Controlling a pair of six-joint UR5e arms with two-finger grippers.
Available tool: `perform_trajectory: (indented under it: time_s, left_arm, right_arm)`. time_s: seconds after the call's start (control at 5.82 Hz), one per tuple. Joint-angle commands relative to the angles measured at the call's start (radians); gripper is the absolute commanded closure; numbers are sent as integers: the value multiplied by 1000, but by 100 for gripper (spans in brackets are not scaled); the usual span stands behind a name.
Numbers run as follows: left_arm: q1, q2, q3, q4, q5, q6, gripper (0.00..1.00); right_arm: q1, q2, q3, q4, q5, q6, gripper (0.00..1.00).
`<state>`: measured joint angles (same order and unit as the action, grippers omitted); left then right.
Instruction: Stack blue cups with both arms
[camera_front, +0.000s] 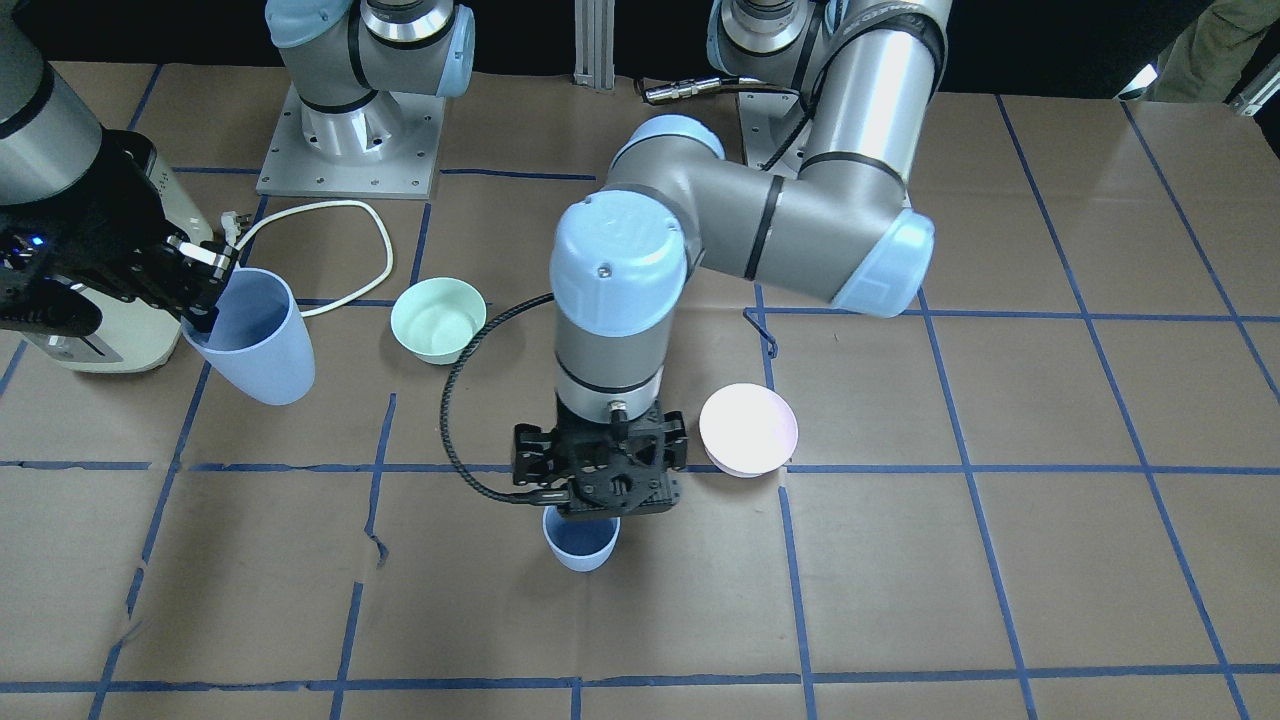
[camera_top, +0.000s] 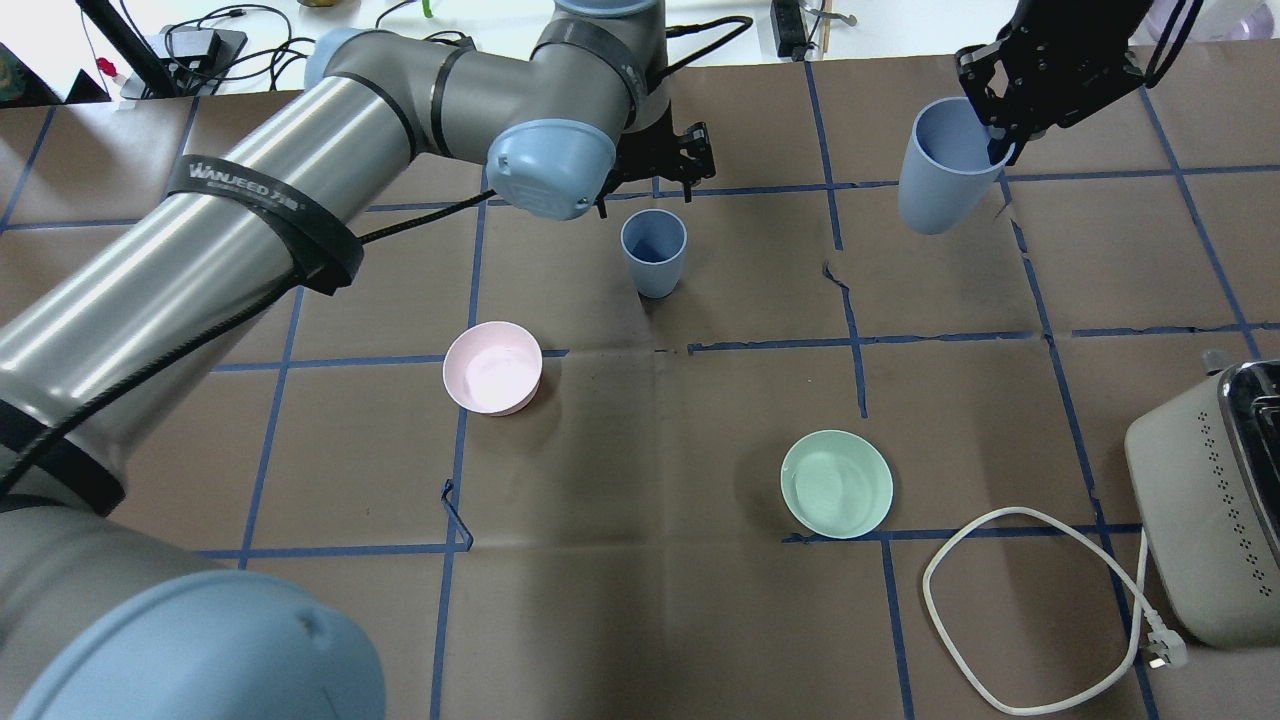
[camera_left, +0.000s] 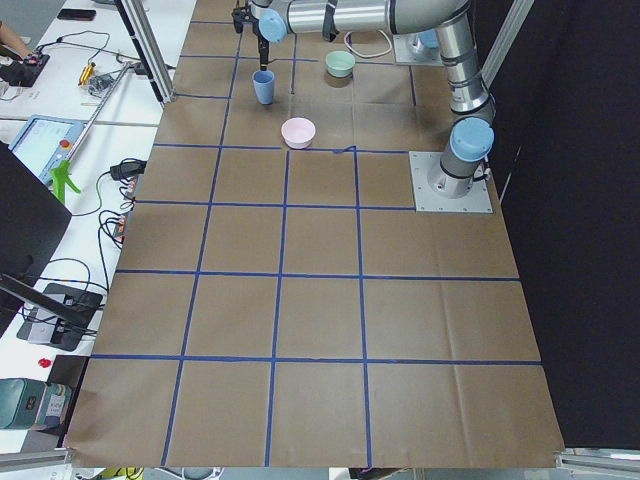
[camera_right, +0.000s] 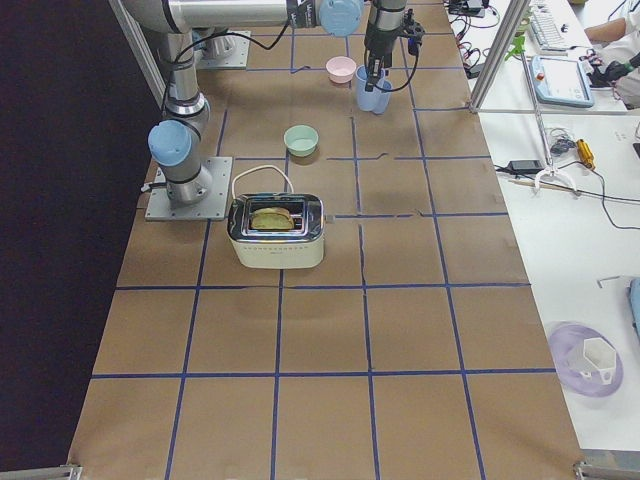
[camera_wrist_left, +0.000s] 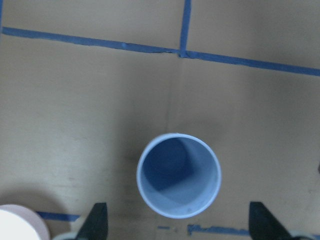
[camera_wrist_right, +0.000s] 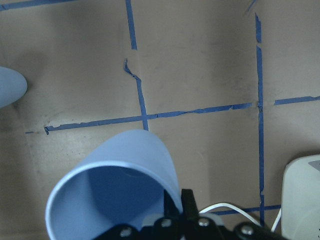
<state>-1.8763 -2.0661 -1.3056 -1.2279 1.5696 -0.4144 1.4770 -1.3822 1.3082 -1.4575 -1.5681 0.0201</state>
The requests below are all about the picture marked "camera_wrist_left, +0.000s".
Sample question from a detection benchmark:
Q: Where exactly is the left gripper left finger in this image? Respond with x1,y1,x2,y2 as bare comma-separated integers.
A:
75,202,109,240

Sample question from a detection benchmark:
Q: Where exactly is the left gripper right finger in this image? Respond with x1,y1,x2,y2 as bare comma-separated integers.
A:
248,201,298,240

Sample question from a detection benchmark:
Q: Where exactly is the light blue cup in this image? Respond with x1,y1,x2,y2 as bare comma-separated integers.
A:
136,133,222,219

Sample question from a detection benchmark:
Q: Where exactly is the pink bowl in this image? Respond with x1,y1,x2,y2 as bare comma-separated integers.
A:
0,204,51,240

